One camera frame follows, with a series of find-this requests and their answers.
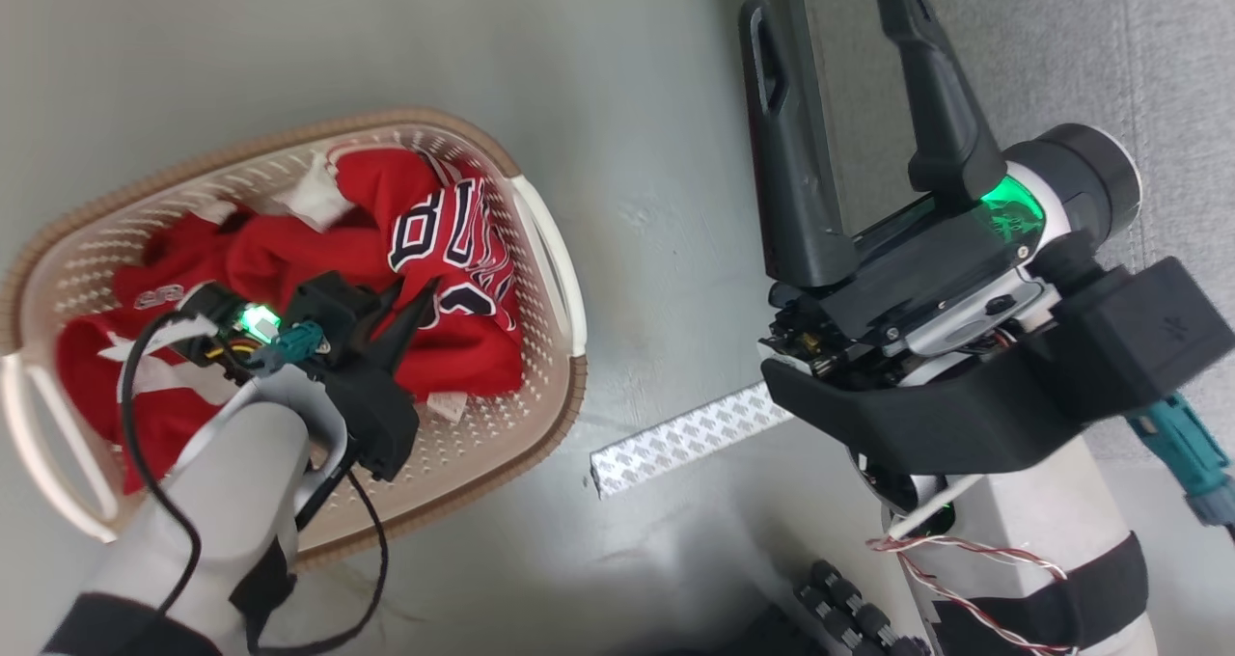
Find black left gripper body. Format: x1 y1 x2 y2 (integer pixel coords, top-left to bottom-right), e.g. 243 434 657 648
178 270 387 387

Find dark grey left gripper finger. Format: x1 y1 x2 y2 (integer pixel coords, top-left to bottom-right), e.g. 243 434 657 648
359 278 406 348
370 276 444 381

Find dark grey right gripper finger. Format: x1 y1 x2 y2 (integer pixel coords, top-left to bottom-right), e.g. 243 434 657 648
737 0 861 291
869 0 1011 205

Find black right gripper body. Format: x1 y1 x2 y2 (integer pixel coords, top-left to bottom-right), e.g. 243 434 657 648
760 174 1055 387

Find red jersey with navy lettering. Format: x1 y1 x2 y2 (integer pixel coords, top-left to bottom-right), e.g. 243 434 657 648
227 148 524 398

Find red shorts with white stripe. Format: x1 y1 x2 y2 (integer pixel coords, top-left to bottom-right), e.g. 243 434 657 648
55 203 290 495

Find white basket with brown rim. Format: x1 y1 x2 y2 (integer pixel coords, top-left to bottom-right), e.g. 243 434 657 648
0 106 590 572

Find white patterned tape strip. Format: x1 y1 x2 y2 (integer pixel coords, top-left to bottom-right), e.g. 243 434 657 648
589 381 798 499

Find teal left camera connector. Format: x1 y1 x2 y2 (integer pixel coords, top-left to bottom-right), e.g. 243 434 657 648
251 320 325 374

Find teal camera connector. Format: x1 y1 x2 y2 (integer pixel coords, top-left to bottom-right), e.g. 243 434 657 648
251 320 325 374
1124 393 1235 532

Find thin black looping cable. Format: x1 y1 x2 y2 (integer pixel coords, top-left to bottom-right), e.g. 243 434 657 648
244 463 391 656

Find teal right camera connector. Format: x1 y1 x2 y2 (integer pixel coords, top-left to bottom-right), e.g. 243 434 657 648
1124 393 1235 532

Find twisted red white wire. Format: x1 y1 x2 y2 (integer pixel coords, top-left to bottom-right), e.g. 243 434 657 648
866 533 1078 656

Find black corrugated cable conduit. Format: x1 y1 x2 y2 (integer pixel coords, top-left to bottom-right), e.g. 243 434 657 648
794 560 929 656

